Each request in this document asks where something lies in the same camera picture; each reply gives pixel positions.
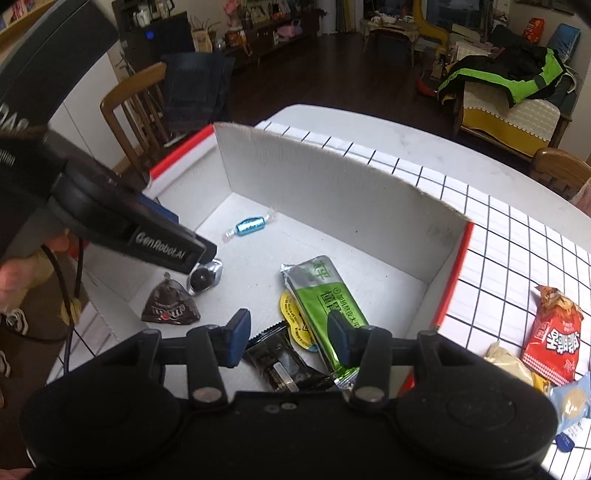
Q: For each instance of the person's left hand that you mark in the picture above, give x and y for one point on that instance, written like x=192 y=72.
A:
x=11 y=277

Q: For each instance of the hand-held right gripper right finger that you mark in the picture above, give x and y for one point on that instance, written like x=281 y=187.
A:
x=339 y=337

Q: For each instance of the green snack packet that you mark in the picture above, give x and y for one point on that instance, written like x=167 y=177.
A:
x=318 y=295

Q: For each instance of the dark television cabinet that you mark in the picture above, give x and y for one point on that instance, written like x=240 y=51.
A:
x=272 y=34

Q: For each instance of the pink towel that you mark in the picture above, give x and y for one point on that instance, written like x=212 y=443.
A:
x=584 y=194

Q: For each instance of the brown triangular chocolate packet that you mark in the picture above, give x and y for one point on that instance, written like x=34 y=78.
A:
x=168 y=307

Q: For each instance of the blue candy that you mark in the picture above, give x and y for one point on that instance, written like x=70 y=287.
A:
x=247 y=226

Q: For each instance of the yellow giraffe toy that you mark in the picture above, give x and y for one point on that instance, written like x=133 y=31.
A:
x=431 y=25

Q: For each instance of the white and wood cabinet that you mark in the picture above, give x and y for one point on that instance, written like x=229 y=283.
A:
x=87 y=120

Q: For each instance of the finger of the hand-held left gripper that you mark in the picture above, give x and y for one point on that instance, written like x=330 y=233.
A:
x=157 y=210
x=171 y=247

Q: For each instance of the black snack packet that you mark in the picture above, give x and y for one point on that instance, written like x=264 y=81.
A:
x=272 y=357

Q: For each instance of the black drinks cabinet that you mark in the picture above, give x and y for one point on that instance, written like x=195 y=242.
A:
x=147 y=41

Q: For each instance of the blue jeans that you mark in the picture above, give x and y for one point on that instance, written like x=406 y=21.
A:
x=198 y=92

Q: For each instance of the yellow jelly cup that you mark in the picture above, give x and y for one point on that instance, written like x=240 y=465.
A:
x=293 y=318

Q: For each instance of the wooden chair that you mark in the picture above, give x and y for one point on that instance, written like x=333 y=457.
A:
x=558 y=170
x=134 y=106

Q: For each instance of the wooden coffee table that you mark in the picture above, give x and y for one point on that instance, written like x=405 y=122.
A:
x=390 y=27

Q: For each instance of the sofa with cream cover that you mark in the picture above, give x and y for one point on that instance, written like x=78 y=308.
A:
x=508 y=120

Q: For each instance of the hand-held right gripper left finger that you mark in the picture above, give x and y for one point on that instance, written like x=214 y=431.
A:
x=238 y=334

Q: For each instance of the red cushion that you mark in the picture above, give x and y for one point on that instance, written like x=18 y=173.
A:
x=533 y=30

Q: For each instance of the black and green jacket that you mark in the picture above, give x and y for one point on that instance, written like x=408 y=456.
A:
x=503 y=74

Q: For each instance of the blue cushion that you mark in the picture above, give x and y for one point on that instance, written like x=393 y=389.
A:
x=564 y=40

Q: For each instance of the patterned shoe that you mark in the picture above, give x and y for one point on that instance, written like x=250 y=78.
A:
x=14 y=321

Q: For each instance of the light blue biscuit packet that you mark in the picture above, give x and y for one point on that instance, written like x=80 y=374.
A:
x=572 y=401

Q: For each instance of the pale yellow snack packet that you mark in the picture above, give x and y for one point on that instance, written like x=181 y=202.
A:
x=505 y=362

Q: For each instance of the clear chocolate ball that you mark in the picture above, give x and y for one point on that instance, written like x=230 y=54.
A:
x=203 y=279

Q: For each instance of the red snack bag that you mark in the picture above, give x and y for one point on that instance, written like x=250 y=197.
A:
x=554 y=337

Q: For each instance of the red and white cardboard box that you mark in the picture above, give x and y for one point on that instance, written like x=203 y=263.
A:
x=332 y=203

